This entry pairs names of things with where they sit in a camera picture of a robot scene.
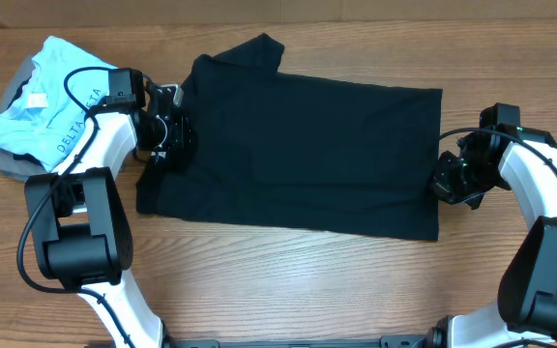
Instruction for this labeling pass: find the black t-shirt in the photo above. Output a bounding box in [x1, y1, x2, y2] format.
[136, 34, 442, 241]

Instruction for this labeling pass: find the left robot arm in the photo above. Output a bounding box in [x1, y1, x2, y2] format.
[16, 68, 197, 347]

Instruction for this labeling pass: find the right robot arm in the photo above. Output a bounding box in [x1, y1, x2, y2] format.
[418, 103, 557, 347]

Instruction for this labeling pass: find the light blue folded t-shirt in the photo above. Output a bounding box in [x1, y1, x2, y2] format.
[0, 36, 112, 171]

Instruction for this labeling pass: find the grey folded shirt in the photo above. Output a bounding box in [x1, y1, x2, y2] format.
[0, 56, 61, 181]

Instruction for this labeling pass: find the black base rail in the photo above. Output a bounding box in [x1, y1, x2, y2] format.
[167, 334, 425, 348]

